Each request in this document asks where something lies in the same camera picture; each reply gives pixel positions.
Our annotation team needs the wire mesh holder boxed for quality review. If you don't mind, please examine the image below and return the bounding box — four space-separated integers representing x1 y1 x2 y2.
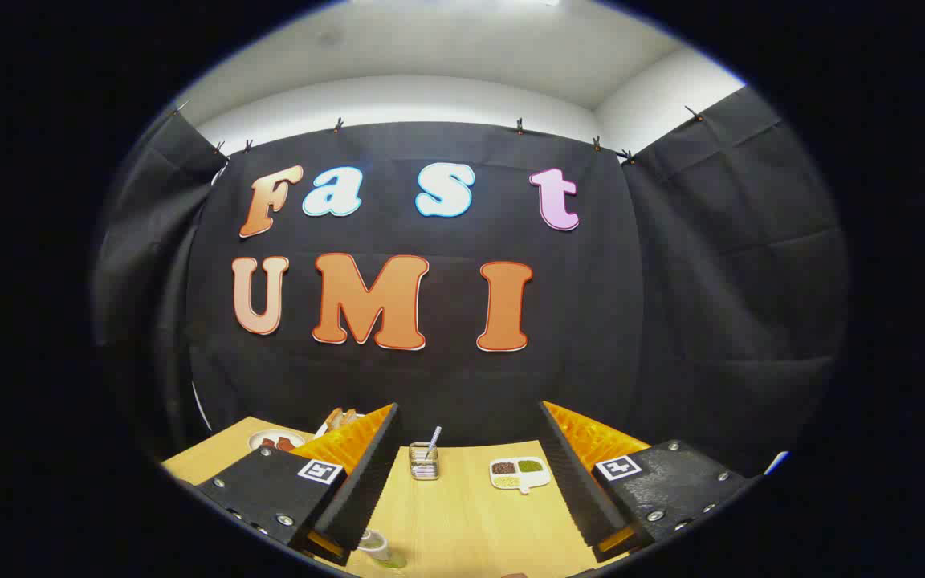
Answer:
409 442 440 481

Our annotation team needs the clear plastic juice bottle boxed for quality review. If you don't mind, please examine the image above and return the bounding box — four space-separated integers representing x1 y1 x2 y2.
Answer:
358 528 409 571

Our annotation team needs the small white plate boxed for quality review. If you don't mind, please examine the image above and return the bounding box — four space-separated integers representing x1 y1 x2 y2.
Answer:
248 429 308 453

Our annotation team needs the wooden table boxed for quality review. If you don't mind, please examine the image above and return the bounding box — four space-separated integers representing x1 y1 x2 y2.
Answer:
161 416 632 578

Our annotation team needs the white divided snack tray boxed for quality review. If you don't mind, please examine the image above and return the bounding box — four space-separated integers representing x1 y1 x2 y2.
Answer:
489 456 552 495

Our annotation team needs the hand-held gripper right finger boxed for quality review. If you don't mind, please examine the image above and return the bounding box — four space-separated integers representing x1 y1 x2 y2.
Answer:
539 400 760 563

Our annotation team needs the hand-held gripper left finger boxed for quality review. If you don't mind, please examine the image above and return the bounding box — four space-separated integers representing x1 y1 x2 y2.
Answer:
194 403 401 567

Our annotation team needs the black backdrop cloth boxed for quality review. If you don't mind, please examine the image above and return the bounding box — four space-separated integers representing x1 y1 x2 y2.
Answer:
93 84 849 482

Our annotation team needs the white toaster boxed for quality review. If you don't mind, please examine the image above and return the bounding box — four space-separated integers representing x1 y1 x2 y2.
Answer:
314 412 369 439

